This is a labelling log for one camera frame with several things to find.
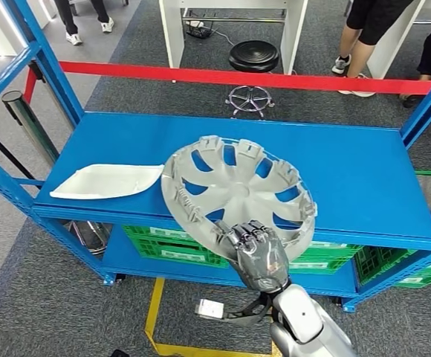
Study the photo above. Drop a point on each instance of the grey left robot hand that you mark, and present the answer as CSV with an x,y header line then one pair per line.
x,y
119,354

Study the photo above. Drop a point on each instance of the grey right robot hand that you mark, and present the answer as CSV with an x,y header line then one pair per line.
x,y
263,261

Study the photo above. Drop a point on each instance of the grey plastic wheel hubcap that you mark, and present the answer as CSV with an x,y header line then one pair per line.
x,y
238,192

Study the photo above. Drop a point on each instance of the blue metal shelf rack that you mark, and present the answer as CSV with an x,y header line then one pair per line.
x,y
349,172

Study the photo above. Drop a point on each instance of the white plastic panel part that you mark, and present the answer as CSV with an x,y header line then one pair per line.
x,y
103,181

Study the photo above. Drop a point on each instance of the chrome stool base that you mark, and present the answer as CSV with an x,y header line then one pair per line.
x,y
89,236

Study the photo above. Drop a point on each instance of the black round stool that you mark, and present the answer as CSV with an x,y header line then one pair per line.
x,y
253,55

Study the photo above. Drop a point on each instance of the red barrier belt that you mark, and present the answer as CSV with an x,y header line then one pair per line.
x,y
163,73

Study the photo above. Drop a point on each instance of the black barrier belt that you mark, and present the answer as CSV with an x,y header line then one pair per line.
x,y
3,150

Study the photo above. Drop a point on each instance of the white desk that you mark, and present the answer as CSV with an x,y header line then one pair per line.
x,y
171,34
390,49

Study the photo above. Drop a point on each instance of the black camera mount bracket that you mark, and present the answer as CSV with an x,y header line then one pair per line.
x,y
253,313

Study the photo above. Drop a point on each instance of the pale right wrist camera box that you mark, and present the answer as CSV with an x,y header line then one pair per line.
x,y
210,309

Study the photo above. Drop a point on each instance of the chrome stanchion post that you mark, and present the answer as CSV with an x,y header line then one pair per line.
x,y
29,125

